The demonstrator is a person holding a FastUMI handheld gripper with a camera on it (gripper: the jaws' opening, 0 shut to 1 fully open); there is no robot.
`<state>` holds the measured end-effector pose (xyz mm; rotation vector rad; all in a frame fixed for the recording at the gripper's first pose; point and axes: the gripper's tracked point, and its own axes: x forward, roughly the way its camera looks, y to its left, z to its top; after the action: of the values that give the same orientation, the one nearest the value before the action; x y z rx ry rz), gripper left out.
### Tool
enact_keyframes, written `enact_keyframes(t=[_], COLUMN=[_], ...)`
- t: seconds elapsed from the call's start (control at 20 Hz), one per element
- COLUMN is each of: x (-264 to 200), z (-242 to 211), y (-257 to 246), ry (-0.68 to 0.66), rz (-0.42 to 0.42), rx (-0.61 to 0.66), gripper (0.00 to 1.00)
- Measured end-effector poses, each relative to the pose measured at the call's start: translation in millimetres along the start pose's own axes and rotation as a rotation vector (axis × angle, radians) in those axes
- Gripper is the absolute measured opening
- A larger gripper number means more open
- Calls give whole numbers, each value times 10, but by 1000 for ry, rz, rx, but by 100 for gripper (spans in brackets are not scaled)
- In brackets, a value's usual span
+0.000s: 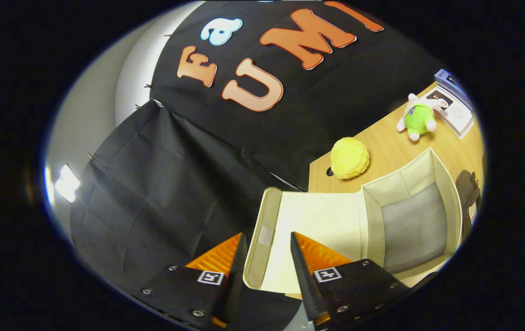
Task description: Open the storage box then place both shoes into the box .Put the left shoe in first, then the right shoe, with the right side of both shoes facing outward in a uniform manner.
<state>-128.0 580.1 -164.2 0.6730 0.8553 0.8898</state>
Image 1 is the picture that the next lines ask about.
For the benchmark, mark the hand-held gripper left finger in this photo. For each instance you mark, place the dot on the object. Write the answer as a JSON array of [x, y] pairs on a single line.
[[239, 276]]

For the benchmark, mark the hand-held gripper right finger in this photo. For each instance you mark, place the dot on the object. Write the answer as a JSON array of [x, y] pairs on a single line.
[[303, 276]]

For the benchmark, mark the beige fabric storage box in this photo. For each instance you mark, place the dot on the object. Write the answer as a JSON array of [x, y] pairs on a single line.
[[317, 220]]

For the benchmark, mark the brown fuzzy shoe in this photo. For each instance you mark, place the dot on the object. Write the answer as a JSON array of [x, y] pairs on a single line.
[[467, 193]]

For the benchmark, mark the yellow plush ball toy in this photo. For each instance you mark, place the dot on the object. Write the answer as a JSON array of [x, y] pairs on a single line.
[[349, 158]]

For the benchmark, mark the green and pink plush toy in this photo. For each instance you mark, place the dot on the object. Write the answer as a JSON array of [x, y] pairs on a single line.
[[418, 119]]

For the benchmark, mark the bright ceiling light panel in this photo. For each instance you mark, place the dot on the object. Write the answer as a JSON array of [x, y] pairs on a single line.
[[66, 181]]

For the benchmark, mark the row of black cloth clips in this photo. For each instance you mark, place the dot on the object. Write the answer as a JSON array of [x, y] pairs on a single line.
[[149, 86]]

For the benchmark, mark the white cover book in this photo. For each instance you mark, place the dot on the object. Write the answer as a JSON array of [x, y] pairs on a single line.
[[455, 115]]

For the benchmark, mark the blue cover book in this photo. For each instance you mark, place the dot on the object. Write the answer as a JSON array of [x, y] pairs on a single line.
[[451, 82]]

